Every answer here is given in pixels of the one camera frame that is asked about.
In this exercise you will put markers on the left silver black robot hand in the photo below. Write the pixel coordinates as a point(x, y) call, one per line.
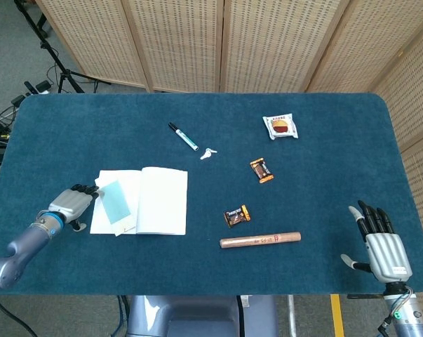
point(69, 205)

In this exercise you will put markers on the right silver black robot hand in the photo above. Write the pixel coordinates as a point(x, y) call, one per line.
point(390, 256)

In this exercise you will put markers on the blue bookmark with tassel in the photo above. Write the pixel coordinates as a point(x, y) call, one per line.
point(114, 201)

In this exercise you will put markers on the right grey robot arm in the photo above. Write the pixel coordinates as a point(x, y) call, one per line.
point(409, 316)

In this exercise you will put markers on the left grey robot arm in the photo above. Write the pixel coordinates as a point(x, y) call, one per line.
point(21, 245)

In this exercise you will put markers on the open white lined notebook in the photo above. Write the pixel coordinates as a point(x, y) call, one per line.
point(162, 203)

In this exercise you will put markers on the white table leg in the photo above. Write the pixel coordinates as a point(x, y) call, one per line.
point(292, 316)

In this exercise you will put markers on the black power strip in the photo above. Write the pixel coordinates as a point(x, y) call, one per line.
point(41, 86)

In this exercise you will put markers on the brown paper-wrapped roll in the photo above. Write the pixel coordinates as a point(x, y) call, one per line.
point(260, 239)

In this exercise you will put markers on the black white marker pen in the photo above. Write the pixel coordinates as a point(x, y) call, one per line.
point(183, 137)

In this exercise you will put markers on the blue carpet table mat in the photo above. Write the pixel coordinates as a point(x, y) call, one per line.
point(197, 267)

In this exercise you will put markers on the small white key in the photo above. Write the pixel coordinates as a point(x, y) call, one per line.
point(206, 155)

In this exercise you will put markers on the black tripod stand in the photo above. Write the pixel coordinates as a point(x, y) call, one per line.
point(53, 58)

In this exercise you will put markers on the small orange brown snack packet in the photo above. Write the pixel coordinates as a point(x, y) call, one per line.
point(262, 171)

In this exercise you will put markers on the brown chocolate wafer snack packet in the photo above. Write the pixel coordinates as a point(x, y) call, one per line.
point(236, 216)

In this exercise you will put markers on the grey robot torso base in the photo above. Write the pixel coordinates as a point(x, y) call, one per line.
point(197, 316)

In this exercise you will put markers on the white cookie snack packet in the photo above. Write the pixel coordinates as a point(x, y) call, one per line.
point(280, 127)

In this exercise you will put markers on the black office chair base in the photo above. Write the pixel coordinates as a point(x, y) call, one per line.
point(44, 28)

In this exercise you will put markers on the wooden wicker folding screen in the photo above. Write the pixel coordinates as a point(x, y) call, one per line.
point(179, 42)

